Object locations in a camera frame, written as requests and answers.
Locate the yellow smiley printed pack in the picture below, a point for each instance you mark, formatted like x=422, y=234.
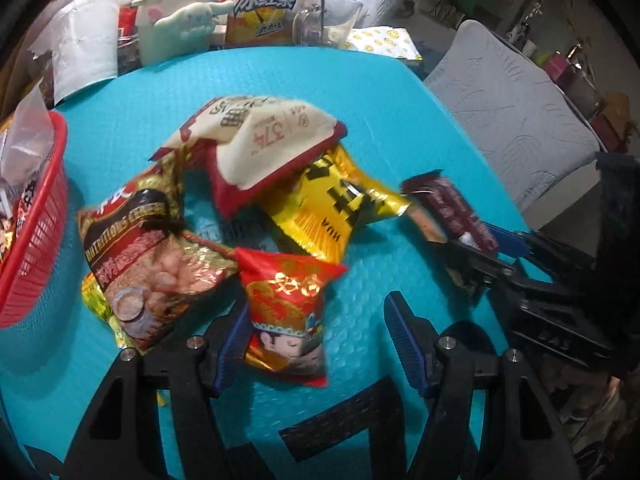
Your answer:
x=385, y=40

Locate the grey chair cushion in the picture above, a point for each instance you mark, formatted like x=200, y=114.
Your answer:
x=510, y=120

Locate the clear snack container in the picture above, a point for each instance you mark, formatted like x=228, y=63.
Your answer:
x=45, y=85

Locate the red plastic basket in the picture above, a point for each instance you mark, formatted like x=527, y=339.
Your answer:
x=45, y=240

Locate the clear plastic snack packet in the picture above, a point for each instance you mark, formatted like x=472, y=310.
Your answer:
x=27, y=135

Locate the yellow iced tea bottle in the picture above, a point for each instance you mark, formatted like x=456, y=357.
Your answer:
x=265, y=5

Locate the large cream red snack bag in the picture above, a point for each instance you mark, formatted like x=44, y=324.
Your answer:
x=260, y=150

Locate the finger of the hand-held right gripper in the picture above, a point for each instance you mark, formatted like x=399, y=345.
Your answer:
x=475, y=262
x=507, y=239

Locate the white paper towel roll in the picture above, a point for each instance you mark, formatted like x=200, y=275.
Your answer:
x=85, y=50

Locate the red gold snack packet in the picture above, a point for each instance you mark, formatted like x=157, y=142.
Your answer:
x=285, y=310

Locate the dark brown snack bar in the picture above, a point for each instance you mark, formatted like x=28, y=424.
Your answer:
x=450, y=205

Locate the gold yellow snack packet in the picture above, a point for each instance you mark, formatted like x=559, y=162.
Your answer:
x=320, y=210

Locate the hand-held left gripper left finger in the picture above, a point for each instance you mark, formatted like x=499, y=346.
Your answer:
x=232, y=347

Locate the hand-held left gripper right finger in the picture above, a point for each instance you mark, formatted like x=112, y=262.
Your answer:
x=405, y=340

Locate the brown nut snack packet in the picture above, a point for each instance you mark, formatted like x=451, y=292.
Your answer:
x=145, y=260

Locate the glass mug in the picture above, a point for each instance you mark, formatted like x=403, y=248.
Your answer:
x=330, y=25

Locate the cream cartoon water bottle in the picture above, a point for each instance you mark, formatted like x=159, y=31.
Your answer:
x=170, y=25

